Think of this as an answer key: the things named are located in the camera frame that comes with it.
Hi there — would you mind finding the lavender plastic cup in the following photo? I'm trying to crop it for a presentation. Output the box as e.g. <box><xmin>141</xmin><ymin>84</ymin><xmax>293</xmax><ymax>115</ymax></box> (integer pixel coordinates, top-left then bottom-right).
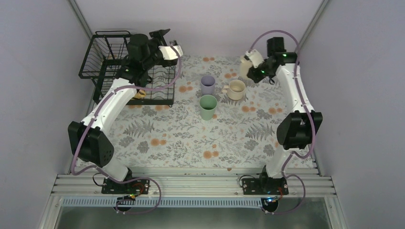
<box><xmin>200</xmin><ymin>75</ymin><xmax>216</xmax><ymax>95</ymax></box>

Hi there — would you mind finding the cream ceramic mug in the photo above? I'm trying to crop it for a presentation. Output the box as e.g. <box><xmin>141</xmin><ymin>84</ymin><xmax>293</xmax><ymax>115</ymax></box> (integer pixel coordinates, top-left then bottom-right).
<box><xmin>222</xmin><ymin>80</ymin><xmax>246</xmax><ymax>101</ymax></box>

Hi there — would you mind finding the mint green plastic cup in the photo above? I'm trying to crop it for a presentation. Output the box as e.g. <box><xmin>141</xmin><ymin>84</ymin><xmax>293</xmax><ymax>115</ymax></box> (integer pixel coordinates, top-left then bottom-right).
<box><xmin>199</xmin><ymin>95</ymin><xmax>217</xmax><ymax>121</ymax></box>

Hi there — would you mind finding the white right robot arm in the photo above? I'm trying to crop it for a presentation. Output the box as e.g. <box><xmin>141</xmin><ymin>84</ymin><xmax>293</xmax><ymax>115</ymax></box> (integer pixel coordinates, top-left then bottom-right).
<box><xmin>242</xmin><ymin>37</ymin><xmax>323</xmax><ymax>194</ymax></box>

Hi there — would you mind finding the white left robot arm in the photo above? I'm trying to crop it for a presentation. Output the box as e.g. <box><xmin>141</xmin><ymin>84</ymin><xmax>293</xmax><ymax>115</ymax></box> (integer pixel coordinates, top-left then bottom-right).
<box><xmin>68</xmin><ymin>29</ymin><xmax>183</xmax><ymax>193</ymax></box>

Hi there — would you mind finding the yellow ceramic mug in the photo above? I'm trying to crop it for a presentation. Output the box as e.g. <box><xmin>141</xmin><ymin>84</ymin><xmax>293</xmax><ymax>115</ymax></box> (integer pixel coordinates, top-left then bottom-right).
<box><xmin>134</xmin><ymin>89</ymin><xmax>146</xmax><ymax>99</ymax></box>

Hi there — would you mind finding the aluminium corner profile right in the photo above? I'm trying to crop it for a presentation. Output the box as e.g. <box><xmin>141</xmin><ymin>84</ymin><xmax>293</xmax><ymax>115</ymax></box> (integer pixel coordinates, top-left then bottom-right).
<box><xmin>295</xmin><ymin>0</ymin><xmax>329</xmax><ymax>54</ymax></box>

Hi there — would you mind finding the aluminium corner profile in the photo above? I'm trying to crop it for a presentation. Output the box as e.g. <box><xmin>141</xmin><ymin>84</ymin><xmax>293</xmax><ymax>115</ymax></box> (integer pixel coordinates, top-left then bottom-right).
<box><xmin>67</xmin><ymin>0</ymin><xmax>95</xmax><ymax>116</ymax></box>
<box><xmin>295</xmin><ymin>0</ymin><xmax>329</xmax><ymax>54</ymax></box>

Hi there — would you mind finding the aluminium corner profile left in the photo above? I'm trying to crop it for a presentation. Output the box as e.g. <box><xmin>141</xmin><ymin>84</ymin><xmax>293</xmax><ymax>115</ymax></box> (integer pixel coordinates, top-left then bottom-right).
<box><xmin>67</xmin><ymin>0</ymin><xmax>95</xmax><ymax>116</ymax></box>

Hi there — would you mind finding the floral tablecloth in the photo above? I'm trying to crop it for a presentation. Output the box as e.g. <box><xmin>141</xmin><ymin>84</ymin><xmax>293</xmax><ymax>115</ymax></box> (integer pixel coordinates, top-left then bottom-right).
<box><xmin>107</xmin><ymin>55</ymin><xmax>288</xmax><ymax>169</ymax></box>

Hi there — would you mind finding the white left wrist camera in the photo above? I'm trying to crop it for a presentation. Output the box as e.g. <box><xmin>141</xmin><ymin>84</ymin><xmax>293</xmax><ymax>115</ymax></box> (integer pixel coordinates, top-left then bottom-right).
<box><xmin>158</xmin><ymin>45</ymin><xmax>183</xmax><ymax>60</ymax></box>

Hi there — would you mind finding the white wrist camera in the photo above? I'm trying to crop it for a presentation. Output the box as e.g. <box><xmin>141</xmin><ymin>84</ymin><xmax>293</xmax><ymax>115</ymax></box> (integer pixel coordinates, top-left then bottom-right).
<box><xmin>241</xmin><ymin>49</ymin><xmax>264</xmax><ymax>68</ymax></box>
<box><xmin>158</xmin><ymin>45</ymin><xmax>183</xmax><ymax>60</ymax></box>

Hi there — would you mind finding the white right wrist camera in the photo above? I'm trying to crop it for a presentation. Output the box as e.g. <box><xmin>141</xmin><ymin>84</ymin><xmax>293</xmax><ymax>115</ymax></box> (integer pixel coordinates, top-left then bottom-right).
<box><xmin>241</xmin><ymin>49</ymin><xmax>264</xmax><ymax>68</ymax></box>

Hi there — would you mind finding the black wire dish rack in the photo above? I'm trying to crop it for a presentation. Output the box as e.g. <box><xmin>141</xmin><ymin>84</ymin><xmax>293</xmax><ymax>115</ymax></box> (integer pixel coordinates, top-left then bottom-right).
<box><xmin>78</xmin><ymin>31</ymin><xmax>179</xmax><ymax>106</ymax></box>

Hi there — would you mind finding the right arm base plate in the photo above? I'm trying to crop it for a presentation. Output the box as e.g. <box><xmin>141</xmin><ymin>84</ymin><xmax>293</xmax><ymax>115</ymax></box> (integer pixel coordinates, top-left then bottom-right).
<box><xmin>242</xmin><ymin>178</ymin><xmax>289</xmax><ymax>196</ymax></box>

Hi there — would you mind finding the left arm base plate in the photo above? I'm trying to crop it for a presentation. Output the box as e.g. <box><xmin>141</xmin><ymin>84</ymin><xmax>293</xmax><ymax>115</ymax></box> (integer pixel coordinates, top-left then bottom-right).
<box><xmin>101</xmin><ymin>178</ymin><xmax>150</xmax><ymax>195</ymax></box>

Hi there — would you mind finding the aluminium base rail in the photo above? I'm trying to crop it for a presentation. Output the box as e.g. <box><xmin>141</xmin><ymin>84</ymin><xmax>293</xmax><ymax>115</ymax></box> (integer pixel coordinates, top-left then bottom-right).
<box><xmin>51</xmin><ymin>167</ymin><xmax>336</xmax><ymax>198</ymax></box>

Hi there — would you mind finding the grey slotted cable duct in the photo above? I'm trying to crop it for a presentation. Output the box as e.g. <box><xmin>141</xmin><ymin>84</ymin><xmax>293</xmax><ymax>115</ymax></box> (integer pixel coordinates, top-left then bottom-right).
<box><xmin>61</xmin><ymin>197</ymin><xmax>262</xmax><ymax>208</ymax></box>

